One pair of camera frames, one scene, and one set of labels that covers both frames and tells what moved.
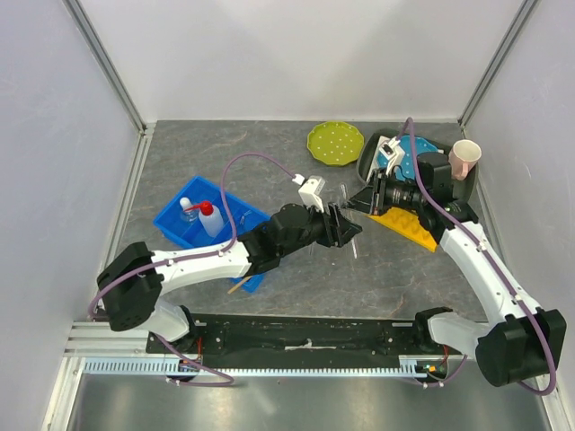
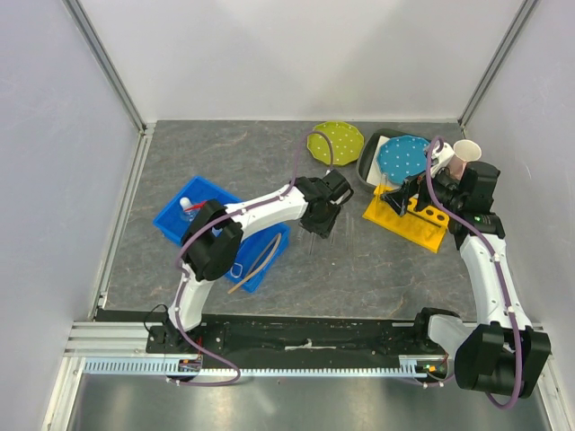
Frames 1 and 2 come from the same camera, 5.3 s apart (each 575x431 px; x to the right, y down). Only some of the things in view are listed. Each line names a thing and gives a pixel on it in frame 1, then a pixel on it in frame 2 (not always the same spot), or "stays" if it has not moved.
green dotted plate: (336, 143) stays
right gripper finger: (361, 200) -> (399, 198)
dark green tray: (463, 189) stays
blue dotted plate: (405, 168) stays
